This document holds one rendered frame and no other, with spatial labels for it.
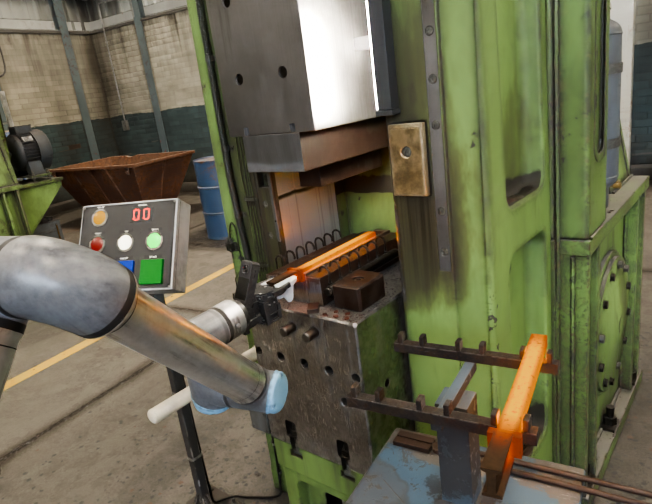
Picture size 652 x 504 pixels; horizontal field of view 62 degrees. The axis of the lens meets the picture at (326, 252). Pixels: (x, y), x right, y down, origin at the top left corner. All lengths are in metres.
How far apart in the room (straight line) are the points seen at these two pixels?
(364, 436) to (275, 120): 0.83
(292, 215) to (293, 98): 0.48
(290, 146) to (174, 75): 8.58
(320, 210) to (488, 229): 0.69
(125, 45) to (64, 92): 1.33
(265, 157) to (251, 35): 0.29
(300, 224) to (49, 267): 1.06
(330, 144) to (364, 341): 0.50
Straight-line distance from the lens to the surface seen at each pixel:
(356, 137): 1.50
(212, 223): 6.15
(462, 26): 1.24
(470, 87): 1.23
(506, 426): 0.86
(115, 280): 0.79
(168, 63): 9.95
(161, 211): 1.71
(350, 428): 1.48
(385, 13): 1.29
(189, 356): 0.95
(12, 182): 6.19
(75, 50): 11.05
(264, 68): 1.37
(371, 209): 1.83
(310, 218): 1.75
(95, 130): 10.98
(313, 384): 1.48
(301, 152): 1.32
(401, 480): 1.19
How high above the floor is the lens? 1.45
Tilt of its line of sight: 17 degrees down
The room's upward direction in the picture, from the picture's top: 8 degrees counter-clockwise
